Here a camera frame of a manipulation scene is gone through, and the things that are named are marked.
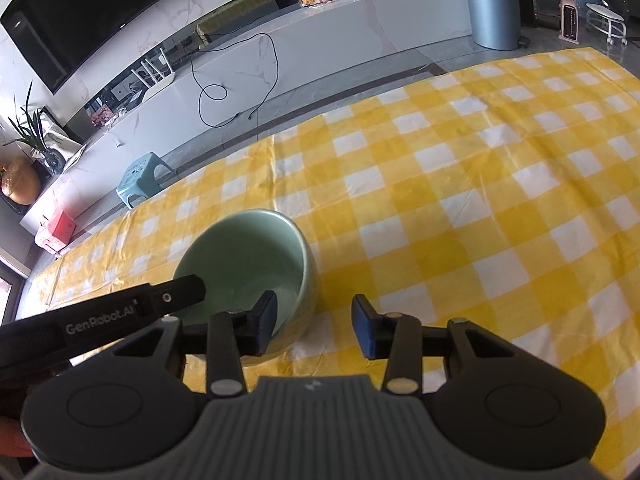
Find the white wifi router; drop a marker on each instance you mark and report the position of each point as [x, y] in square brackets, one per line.
[155, 74]

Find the pink small heater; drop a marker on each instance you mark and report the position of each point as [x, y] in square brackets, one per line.
[569, 24]

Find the white marble tv cabinet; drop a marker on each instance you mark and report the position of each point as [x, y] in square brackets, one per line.
[283, 55]

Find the orange steel bowl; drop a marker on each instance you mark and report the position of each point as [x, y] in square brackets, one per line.
[12, 440]

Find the grey metal trash bin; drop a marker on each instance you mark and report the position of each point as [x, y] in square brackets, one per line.
[495, 24]

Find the yellow checked tablecloth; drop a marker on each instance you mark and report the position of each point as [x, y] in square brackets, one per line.
[507, 193]

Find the green plant in glass vase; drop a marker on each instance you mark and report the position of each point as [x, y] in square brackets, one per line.
[29, 129]

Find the pink storage box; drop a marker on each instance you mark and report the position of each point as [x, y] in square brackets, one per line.
[55, 232]

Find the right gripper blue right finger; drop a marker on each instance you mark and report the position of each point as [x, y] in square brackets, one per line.
[401, 340]

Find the black wall television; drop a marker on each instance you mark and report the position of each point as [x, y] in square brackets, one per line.
[56, 37]

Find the white round stool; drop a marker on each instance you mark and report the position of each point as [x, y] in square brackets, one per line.
[602, 19]

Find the light blue plastic stool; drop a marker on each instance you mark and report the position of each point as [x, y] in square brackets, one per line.
[139, 181]

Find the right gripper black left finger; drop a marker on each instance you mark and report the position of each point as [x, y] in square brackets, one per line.
[226, 338]

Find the green ceramic bowl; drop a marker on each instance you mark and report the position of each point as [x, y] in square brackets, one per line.
[245, 254]

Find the golden round vase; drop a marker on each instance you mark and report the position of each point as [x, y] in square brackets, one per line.
[20, 182]

